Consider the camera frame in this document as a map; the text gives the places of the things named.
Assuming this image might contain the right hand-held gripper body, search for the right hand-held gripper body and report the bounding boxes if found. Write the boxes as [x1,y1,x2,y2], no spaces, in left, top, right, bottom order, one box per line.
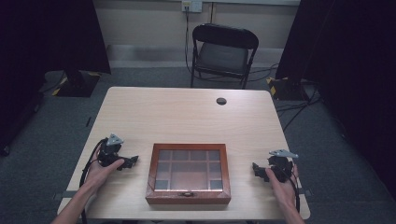
[267,148,299,184]

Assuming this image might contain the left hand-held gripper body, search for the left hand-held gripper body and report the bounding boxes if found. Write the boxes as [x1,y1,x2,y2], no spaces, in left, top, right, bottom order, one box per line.
[97,133,127,168]

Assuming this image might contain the wooden box with glass lid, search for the wooden box with glass lid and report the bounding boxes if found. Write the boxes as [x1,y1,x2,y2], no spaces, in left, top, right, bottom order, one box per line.
[145,142,233,205]

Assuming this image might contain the person's left hand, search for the person's left hand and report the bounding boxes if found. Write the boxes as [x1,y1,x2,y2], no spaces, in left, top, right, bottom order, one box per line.
[83,145,126,191]

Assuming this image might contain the person's right hand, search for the person's right hand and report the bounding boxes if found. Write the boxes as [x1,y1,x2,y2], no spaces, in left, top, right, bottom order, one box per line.
[265,164,301,209]

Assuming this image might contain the black stand base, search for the black stand base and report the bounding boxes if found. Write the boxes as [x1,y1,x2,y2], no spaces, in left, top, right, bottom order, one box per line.
[50,69,103,98]
[265,76,311,102]

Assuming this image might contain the black folding chair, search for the black folding chair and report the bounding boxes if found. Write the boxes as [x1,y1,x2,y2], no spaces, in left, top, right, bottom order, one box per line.
[190,22,261,91]

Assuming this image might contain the black floor cables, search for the black floor cables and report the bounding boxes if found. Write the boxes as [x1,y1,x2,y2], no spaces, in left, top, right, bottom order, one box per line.
[275,88,323,133]

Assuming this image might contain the black wall socket cable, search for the black wall socket cable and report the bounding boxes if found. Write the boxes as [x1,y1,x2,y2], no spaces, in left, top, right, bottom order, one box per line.
[184,5,195,76]

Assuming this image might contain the white wall socket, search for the white wall socket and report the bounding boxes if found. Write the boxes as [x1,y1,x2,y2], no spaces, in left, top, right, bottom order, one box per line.
[181,0,204,14]

